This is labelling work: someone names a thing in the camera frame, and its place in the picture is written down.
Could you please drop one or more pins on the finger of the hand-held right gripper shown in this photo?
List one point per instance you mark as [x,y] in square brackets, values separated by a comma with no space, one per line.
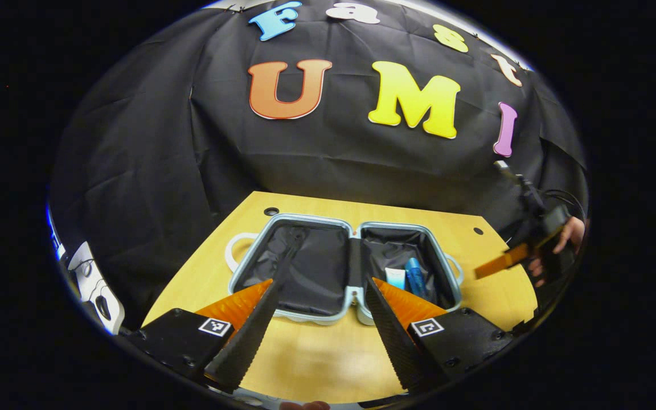
[501,262]

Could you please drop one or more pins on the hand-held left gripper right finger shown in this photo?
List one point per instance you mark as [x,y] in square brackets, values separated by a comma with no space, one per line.
[396,341]

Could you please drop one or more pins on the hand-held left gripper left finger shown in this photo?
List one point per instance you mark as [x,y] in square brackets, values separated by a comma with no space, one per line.
[254,336]

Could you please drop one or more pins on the small pale blue tube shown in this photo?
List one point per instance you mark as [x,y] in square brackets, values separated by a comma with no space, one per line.
[395,278]

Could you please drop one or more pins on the blue capped iridescent bottle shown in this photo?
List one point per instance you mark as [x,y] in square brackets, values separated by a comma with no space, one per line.
[415,276]

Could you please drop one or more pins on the light blue suitcase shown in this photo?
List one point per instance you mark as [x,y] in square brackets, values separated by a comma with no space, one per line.
[316,267]

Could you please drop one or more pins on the white plastic object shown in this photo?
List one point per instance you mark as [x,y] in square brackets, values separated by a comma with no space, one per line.
[91,273]

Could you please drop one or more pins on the black backdrop cloth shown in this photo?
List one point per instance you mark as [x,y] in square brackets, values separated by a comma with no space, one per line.
[191,171]

